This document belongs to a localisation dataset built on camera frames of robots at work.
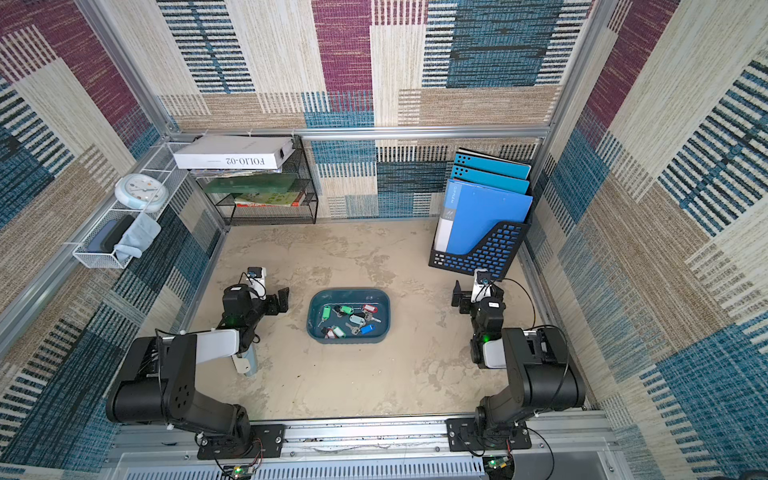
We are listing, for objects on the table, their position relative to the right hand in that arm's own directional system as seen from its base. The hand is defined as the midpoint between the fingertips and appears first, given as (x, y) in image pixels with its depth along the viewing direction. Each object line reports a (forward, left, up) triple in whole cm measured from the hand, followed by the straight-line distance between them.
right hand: (477, 279), depth 91 cm
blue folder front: (+14, +2, +14) cm, 20 cm away
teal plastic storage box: (-4, +48, -4) cm, 48 cm away
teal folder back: (+30, -7, +20) cm, 36 cm away
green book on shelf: (+27, +67, +15) cm, 74 cm away
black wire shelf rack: (+38, +60, -8) cm, 71 cm away
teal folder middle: (+26, -1, +18) cm, 32 cm away
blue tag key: (-11, +34, -10) cm, 38 cm away
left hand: (0, +63, -3) cm, 63 cm away
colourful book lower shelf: (+25, +65, +11) cm, 71 cm away
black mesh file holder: (+7, -6, +3) cm, 10 cm away
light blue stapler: (-20, +65, -7) cm, 68 cm away
